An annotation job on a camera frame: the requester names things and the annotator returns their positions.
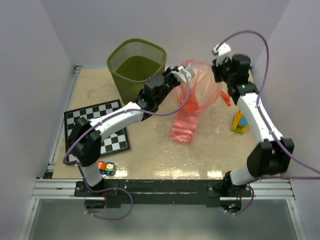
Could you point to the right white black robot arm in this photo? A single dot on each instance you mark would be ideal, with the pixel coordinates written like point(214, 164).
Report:
point(271, 154)

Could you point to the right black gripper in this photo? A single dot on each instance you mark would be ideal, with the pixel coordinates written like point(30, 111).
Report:
point(227, 61)

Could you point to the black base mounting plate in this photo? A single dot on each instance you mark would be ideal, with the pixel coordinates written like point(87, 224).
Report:
point(163, 192)

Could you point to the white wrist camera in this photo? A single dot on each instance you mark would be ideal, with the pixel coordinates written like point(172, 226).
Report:
point(222, 52)
point(183, 74)

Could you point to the small red plastic bag piece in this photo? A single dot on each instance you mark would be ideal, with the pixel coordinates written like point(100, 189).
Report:
point(226, 98)

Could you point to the red plastic trash bag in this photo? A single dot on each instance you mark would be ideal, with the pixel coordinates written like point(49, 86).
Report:
point(204, 91)

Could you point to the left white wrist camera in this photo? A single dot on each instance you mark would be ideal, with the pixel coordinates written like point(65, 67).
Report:
point(183, 74)

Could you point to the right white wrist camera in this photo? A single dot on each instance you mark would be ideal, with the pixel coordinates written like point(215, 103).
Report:
point(222, 52)

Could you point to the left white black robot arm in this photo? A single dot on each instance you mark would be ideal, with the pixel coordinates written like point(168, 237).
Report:
point(86, 136)

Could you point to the colourful toy block stack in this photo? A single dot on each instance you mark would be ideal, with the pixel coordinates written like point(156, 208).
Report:
point(239, 123)

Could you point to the black white chessboard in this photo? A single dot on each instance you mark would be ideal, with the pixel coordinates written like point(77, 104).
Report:
point(116, 143)

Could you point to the orange blue toy car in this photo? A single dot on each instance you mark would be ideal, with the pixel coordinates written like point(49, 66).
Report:
point(106, 168)

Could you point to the olive green mesh trash bin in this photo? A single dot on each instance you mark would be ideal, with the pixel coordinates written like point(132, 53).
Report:
point(132, 63)

